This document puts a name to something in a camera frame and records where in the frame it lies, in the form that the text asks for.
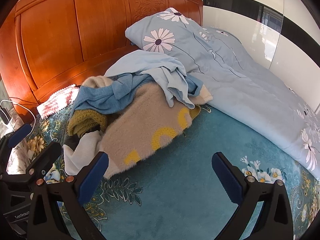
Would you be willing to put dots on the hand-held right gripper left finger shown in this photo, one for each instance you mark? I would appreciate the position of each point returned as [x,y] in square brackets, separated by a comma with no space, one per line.
[93,178]

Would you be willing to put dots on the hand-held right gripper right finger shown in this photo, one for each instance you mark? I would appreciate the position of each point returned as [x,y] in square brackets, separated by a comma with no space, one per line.
[226,177]

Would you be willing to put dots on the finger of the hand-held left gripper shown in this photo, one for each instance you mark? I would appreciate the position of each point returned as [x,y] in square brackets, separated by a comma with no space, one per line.
[46,158]
[20,133]

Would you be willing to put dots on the light blue printed shirt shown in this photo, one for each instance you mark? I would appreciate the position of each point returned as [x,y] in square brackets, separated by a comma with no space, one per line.
[150,62]

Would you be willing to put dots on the pile of mixed clothes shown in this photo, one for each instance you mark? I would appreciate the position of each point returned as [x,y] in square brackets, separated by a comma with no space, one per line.
[142,125]

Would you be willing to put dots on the black charger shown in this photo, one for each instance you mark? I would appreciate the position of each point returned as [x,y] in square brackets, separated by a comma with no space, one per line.
[3,115]

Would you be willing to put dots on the dark cloth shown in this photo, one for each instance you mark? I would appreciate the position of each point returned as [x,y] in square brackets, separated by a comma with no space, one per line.
[70,143]

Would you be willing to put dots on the white cloth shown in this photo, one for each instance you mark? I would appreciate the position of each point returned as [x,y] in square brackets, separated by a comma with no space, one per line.
[80,152]

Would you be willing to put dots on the teal floral blanket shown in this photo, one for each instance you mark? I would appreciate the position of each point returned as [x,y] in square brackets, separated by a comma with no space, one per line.
[187,180]

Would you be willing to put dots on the pink white zigzag towel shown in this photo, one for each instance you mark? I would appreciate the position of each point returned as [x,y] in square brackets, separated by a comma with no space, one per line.
[55,102]

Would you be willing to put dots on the blue garment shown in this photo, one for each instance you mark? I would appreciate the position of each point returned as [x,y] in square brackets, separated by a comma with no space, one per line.
[100,97]

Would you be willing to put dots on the light blue daisy duvet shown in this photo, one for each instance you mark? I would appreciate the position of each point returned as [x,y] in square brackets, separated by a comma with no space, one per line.
[250,100]

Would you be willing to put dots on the wooden carved headboard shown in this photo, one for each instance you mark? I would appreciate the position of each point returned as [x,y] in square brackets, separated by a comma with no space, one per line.
[62,30]

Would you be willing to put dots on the light blue daisy pillow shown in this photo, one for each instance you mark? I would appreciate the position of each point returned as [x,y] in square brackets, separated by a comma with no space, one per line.
[175,45]

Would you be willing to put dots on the white glossy wardrobe black stripe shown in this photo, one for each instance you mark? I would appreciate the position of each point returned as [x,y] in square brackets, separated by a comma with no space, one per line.
[237,17]

